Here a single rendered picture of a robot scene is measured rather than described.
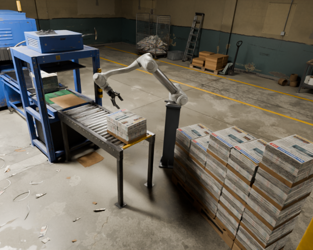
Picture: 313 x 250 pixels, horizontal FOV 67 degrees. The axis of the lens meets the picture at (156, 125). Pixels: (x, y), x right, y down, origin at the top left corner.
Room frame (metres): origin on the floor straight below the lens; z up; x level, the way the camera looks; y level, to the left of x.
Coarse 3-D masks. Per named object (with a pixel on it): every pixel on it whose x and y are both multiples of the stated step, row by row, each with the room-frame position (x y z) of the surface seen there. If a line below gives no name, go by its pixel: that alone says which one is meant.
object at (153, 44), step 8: (136, 16) 10.74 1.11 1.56; (136, 24) 10.74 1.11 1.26; (144, 24) 11.08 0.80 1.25; (136, 32) 10.74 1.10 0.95; (160, 32) 10.87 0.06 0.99; (136, 40) 10.72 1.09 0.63; (144, 40) 10.74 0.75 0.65; (152, 40) 10.27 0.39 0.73; (160, 40) 10.39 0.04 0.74; (168, 40) 10.54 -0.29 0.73; (136, 48) 10.72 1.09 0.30; (144, 48) 10.61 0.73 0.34; (152, 48) 10.22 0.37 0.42; (160, 48) 10.49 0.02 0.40
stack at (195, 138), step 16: (192, 128) 2.59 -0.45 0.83; (208, 128) 2.61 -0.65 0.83; (192, 144) 2.29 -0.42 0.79; (208, 144) 2.24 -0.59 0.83; (192, 160) 2.25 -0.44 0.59; (208, 160) 2.05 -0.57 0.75; (208, 176) 2.00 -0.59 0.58; (224, 176) 1.84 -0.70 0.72; (224, 192) 1.79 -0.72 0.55; (240, 192) 1.65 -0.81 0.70; (240, 208) 1.60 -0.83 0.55; (224, 224) 1.71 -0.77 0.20; (224, 240) 1.66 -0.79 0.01
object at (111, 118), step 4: (116, 112) 2.50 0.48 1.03; (120, 112) 2.50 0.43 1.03; (124, 112) 2.51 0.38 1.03; (128, 112) 2.52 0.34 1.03; (132, 112) 2.53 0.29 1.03; (108, 116) 2.39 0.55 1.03; (112, 116) 2.39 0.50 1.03; (116, 116) 2.40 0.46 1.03; (120, 116) 2.41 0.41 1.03; (124, 116) 2.42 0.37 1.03; (108, 120) 2.38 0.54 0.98; (112, 120) 2.33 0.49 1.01; (108, 124) 2.39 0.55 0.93; (112, 124) 2.33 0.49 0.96; (108, 128) 2.40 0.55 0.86; (112, 128) 2.34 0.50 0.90; (112, 132) 2.34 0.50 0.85
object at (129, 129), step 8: (128, 120) 2.32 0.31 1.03; (136, 120) 2.32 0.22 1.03; (144, 120) 2.35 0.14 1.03; (120, 128) 2.24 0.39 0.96; (128, 128) 2.17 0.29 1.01; (136, 128) 2.26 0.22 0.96; (144, 128) 2.34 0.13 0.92; (120, 136) 2.25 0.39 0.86; (128, 136) 2.17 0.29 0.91; (136, 136) 2.25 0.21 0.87
